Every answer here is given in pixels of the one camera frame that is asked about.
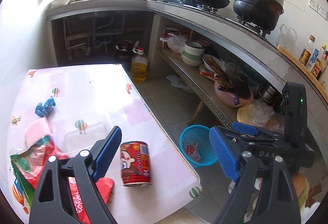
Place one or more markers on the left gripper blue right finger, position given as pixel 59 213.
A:
pixel 225 156

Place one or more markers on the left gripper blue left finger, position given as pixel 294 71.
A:
pixel 104 151

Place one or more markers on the trash in basket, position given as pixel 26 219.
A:
pixel 192 151

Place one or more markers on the grey stone kitchen counter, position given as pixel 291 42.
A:
pixel 266 59

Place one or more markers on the person's right hand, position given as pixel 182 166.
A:
pixel 301 186

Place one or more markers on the red white snack bag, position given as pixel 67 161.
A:
pixel 89 198

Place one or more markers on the blue mesh waste basket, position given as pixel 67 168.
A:
pixel 200 134

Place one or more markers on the red drink can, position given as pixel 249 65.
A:
pixel 135 164

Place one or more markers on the clear plastic food tray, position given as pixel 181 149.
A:
pixel 84 137

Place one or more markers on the clear bag yellow noodles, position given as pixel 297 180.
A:
pixel 260 114

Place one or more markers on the steel cup on shelf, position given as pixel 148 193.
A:
pixel 268 93

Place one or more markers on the pink basin with utensils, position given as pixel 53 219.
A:
pixel 228 98

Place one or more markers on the wooden condiment shelf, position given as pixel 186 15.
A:
pixel 303 69

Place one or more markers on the perforated metal shelf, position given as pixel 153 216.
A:
pixel 202 86

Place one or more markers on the pink sponge cloth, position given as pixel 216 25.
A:
pixel 37 130

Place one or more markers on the red green snack bag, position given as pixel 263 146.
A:
pixel 28 166

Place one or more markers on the blue crumpled wrapper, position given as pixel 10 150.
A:
pixel 44 109

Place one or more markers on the red label sauce bottle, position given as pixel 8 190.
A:
pixel 318 65

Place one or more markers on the stack of plates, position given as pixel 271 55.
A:
pixel 212 68

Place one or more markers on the brown sauce bottle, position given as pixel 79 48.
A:
pixel 307 51

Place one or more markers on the blue label sauce bottle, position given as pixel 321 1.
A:
pixel 316 55

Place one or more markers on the yellow cooking oil bottle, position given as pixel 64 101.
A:
pixel 139 64

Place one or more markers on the stack of white bowls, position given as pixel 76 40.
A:
pixel 192 53

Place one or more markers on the dark jar under counter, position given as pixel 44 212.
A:
pixel 123 54

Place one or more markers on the clear hanging plastic bag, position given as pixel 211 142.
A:
pixel 287 38

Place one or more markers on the grey drain pipes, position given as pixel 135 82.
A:
pixel 87 34

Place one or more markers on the white plastic bag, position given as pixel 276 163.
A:
pixel 175 42

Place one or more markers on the gas stove burner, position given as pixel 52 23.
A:
pixel 225 14

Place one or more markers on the large black steel pot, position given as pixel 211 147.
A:
pixel 263 15

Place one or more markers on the white wall socket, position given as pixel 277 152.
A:
pixel 318 8

